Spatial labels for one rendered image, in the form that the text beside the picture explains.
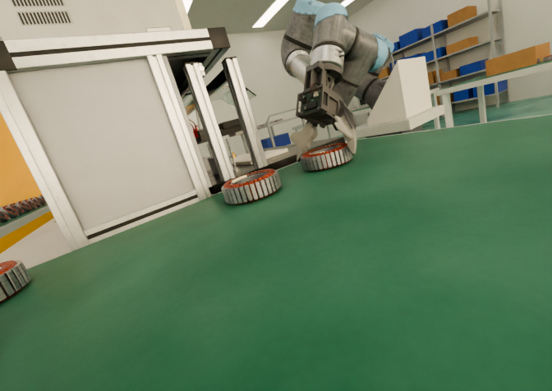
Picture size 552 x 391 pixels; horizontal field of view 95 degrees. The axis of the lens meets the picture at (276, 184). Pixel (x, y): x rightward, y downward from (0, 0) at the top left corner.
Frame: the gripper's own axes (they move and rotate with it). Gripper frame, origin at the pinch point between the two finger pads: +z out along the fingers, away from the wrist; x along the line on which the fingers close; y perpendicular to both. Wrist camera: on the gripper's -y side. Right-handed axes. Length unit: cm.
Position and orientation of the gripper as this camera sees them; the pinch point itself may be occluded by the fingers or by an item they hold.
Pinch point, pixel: (324, 159)
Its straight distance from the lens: 58.0
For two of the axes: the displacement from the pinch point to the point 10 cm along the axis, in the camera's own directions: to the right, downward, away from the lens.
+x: 6.8, -0.3, -7.3
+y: -7.3, -1.7, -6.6
